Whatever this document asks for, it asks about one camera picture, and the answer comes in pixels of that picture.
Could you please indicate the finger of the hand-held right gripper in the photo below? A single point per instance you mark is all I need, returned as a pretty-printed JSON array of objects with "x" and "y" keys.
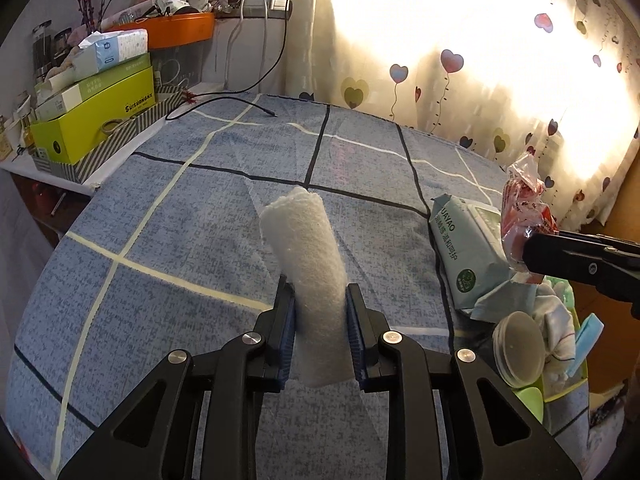
[
  {"x": 555, "y": 255},
  {"x": 610, "y": 242}
]

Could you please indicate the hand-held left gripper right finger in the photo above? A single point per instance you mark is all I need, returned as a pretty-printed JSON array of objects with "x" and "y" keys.
[{"x": 356, "y": 345}]

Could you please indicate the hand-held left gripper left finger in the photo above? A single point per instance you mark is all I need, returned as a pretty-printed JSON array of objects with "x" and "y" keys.
[{"x": 286, "y": 345}]

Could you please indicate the red white candy bag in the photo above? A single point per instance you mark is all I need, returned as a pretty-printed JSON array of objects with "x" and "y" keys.
[{"x": 525, "y": 210}]

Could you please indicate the white towel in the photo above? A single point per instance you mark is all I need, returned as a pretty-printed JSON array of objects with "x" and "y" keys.
[{"x": 305, "y": 260}]

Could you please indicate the green baby sock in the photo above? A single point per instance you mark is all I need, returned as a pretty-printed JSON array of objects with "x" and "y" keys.
[{"x": 567, "y": 292}]

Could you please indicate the white sock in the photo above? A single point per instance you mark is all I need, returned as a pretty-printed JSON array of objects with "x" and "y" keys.
[{"x": 555, "y": 330}]

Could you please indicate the blue face mask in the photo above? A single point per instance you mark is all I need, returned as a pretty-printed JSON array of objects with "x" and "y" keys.
[{"x": 590, "y": 335}]

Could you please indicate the wet wipes pack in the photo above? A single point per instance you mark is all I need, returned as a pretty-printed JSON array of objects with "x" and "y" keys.
[{"x": 465, "y": 250}]

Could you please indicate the blue checked bedsheet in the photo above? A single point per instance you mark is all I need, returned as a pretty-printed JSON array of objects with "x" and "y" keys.
[{"x": 175, "y": 260}]

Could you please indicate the green oval plastic container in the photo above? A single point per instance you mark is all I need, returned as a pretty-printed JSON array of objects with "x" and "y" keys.
[{"x": 531, "y": 402}]

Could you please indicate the heart print curtain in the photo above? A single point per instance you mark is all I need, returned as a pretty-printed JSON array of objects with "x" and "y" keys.
[{"x": 500, "y": 60}]

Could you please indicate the striped cardboard box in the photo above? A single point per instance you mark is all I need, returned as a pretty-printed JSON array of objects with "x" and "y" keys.
[{"x": 125, "y": 135}]

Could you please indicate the white side table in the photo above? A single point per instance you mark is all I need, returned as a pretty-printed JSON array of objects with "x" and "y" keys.
[{"x": 50, "y": 177}]

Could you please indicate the lime green printed box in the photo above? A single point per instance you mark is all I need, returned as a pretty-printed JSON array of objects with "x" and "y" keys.
[{"x": 100, "y": 120}]

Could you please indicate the orange tray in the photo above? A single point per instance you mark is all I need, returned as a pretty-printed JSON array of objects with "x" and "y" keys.
[{"x": 175, "y": 32}]

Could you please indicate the blue white tissue box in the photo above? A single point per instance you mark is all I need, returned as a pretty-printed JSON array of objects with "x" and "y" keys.
[{"x": 117, "y": 50}]

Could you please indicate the cluster of small bottles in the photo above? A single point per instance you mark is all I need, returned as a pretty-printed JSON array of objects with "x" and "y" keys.
[{"x": 17, "y": 130}]

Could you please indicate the glass jar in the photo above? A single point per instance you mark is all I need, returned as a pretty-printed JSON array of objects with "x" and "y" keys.
[{"x": 41, "y": 50}]

